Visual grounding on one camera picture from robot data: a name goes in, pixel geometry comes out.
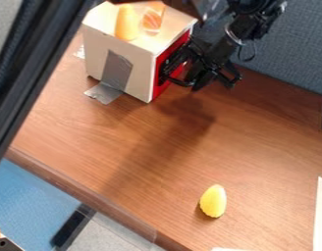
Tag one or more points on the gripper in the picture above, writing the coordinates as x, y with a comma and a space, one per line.
210, 55

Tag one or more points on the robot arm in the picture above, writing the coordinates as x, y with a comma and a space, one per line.
249, 19

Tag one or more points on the red drawer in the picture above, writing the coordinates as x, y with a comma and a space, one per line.
168, 70

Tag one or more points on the toy salmon sushi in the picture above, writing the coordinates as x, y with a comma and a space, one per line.
152, 19

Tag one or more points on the grey tape strip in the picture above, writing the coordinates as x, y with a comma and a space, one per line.
112, 76

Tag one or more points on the orange toy carrot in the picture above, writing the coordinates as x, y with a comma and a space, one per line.
126, 23

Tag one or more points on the yellow toy lemon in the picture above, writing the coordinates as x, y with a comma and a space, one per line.
213, 201

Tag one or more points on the black metal frame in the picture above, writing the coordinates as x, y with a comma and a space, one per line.
32, 62

